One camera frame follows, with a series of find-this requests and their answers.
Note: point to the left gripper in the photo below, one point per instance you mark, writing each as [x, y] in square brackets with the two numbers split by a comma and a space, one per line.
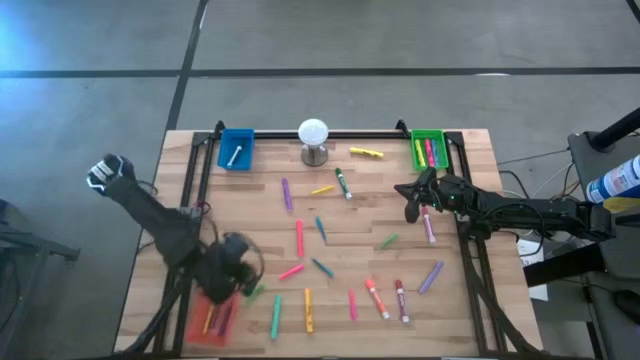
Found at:
[225, 270]

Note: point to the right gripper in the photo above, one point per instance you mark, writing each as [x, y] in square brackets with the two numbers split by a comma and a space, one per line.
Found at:
[452, 195]

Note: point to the magenta Expo marker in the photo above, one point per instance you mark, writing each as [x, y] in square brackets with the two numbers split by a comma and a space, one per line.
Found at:
[429, 227]

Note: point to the slim green highlighter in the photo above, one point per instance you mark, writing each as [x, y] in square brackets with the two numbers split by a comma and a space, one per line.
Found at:
[255, 294]
[388, 241]

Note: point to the orange-red highlighter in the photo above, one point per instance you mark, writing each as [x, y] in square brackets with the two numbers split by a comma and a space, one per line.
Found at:
[429, 152]

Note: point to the fat blue highlighter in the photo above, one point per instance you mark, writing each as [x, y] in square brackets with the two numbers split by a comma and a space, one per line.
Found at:
[436, 152]

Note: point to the slim purple highlighter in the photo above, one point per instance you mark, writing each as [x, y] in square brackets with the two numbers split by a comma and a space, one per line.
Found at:
[225, 320]

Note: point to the fat teal highlighter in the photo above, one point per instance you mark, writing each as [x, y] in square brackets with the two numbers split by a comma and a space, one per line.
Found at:
[276, 317]

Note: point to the fat lavender highlighter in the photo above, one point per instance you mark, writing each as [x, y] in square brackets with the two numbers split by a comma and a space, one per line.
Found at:
[431, 276]

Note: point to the coral pink highlighter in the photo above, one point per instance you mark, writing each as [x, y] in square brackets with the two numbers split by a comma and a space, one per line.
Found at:
[299, 237]

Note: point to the fat yellow Sharpie highlighter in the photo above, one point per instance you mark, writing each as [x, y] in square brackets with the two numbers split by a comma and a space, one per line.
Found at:
[308, 310]

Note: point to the slim blue highlighter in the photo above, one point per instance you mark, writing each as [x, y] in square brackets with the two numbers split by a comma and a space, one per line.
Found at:
[323, 267]
[320, 229]

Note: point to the dark red Expo marker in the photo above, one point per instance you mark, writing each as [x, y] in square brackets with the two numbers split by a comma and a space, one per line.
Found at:
[401, 300]

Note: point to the orange Expo marker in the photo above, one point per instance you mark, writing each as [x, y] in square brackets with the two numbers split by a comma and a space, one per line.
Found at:
[377, 299]

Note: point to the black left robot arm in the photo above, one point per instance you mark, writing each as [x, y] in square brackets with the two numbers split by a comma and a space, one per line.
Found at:
[145, 210]

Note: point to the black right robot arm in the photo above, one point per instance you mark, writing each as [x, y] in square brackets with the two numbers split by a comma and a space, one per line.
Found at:
[540, 212]

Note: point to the green plastic basket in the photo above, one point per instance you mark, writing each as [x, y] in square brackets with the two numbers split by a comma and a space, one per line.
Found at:
[415, 132]

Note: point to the orange plastic basket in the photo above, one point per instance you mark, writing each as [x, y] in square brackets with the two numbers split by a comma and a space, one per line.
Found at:
[197, 330]

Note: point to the blue plastic basket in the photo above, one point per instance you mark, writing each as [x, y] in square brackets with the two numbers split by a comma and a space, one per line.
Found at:
[245, 150]

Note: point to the white mushroom lamp metal base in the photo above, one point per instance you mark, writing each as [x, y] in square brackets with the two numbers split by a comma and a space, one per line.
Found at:
[313, 132]

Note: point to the fat pink highlighter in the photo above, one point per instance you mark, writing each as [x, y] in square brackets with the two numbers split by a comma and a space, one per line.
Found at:
[352, 305]

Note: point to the white paper sheet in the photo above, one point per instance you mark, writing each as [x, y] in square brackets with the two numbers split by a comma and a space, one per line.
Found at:
[531, 255]

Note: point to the black bar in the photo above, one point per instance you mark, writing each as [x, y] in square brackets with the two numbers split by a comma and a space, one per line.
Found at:
[565, 265]

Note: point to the grey metal stand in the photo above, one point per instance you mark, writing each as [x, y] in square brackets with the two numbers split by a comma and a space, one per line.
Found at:
[50, 248]

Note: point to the blue white spray can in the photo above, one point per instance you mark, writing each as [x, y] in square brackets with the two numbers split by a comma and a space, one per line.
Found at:
[617, 182]

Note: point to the black pole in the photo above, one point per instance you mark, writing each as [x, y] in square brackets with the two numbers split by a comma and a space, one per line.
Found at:
[617, 131]

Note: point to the grey metal cart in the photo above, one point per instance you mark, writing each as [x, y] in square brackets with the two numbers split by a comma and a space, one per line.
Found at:
[622, 255]

